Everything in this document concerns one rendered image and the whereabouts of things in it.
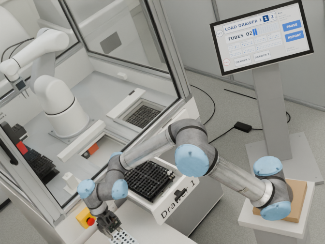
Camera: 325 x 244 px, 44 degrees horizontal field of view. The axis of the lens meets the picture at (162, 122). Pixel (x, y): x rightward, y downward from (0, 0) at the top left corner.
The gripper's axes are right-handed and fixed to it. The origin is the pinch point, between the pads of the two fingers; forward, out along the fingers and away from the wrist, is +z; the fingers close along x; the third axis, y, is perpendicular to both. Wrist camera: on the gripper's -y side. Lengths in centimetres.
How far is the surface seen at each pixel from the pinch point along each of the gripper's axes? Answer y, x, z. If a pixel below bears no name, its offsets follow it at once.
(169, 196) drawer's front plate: 12.6, 27.0, -5.8
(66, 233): -18.8, -15.2, -1.6
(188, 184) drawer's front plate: 11.9, 38.8, -1.6
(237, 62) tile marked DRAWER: -15, 114, -15
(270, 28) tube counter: -7, 136, -25
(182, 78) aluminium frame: -24, 80, -24
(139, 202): 0.0, 17.6, -3.1
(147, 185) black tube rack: -5.9, 27.1, -1.4
